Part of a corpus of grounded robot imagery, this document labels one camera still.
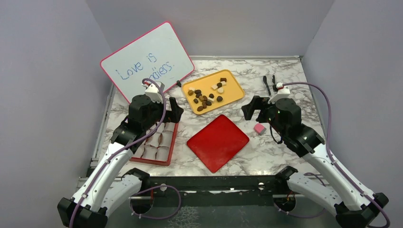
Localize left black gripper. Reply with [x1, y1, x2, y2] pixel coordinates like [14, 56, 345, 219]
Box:
[143, 96, 184, 131]

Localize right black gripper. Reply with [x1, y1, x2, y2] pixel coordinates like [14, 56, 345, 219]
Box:
[242, 95, 287, 138]

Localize black tweezers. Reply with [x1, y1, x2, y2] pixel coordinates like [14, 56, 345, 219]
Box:
[262, 75, 278, 96]

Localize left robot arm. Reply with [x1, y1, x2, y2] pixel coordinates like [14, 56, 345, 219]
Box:
[57, 95, 183, 228]

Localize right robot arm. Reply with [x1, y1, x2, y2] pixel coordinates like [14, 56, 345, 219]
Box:
[241, 96, 389, 228]

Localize red chocolate box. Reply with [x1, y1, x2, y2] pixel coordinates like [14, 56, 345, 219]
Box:
[129, 123, 179, 167]

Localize pink eraser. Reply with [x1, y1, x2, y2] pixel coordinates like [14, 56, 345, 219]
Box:
[253, 123, 266, 135]

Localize yellow plastic tray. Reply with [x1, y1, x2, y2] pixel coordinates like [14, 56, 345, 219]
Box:
[182, 69, 245, 115]

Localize red box lid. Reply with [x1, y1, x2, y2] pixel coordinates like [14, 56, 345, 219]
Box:
[187, 114, 249, 173]

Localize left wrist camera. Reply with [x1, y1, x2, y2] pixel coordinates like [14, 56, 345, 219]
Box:
[144, 83, 163, 104]

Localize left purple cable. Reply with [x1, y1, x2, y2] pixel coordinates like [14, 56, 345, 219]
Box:
[67, 78, 167, 228]

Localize purple cable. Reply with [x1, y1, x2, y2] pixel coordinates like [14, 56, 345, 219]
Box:
[67, 78, 167, 228]
[281, 82, 391, 228]

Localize white board with pink frame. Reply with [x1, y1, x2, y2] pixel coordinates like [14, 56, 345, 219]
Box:
[100, 21, 195, 102]

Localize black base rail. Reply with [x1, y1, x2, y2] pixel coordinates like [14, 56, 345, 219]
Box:
[129, 175, 297, 211]

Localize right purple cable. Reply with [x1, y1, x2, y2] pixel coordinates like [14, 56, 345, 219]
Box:
[281, 82, 391, 228]

